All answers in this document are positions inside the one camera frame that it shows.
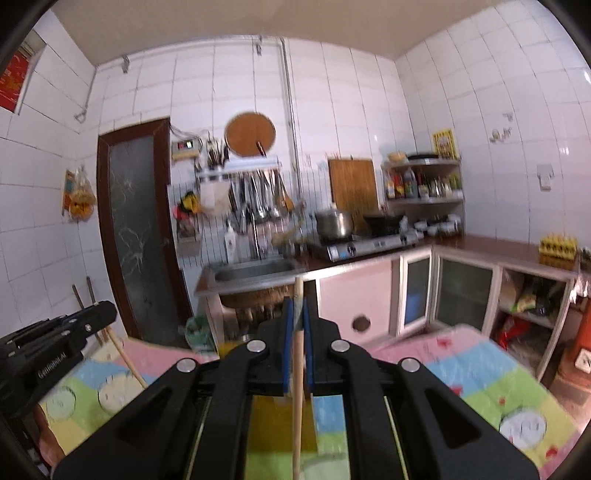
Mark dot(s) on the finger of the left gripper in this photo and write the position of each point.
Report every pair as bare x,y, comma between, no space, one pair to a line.
91,320

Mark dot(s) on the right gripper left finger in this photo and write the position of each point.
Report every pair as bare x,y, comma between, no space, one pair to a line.
192,421

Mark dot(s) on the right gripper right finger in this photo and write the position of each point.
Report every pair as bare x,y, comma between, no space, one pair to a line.
403,422

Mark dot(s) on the kitchen counter cabinets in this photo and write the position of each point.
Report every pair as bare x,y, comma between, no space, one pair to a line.
433,285

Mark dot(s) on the person's left hand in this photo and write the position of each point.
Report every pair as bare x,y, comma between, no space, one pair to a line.
49,448

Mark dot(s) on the colourful cartoon quilt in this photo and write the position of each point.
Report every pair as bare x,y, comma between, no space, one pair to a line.
491,382

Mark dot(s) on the yellow slotted utensil holder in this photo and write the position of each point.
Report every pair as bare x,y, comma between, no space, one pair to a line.
271,427

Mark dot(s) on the hanging orange plastic bag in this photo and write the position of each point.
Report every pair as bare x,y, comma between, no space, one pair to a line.
78,198

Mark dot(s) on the dark wooden door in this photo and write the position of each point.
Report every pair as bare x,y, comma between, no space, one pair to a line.
132,179

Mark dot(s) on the steel sink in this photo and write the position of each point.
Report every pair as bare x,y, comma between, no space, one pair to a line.
253,269

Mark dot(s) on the white soap bottle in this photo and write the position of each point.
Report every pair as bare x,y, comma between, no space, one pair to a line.
230,243

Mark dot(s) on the gas stove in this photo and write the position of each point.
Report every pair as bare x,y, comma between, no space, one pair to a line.
359,247

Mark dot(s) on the black wok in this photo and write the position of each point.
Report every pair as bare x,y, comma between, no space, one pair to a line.
383,224

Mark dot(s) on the steel cooking pot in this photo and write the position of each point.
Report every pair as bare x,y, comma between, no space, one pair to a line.
334,224

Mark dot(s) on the hanging utensil rack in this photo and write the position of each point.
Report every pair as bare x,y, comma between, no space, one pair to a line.
244,191

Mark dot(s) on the yellow egg tray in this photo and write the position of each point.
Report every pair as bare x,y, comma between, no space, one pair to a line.
559,246

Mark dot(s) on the rectangular wooden cutting board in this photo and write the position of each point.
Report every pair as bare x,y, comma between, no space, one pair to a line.
354,188

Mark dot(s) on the round wooden board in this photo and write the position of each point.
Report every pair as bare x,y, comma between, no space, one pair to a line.
250,134

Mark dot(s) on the wall switch box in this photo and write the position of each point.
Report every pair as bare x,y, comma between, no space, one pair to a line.
186,149

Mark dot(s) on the corner wall shelf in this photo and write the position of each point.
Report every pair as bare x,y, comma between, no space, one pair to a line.
423,187

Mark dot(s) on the yellow wall poster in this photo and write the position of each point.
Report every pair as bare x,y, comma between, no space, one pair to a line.
445,144

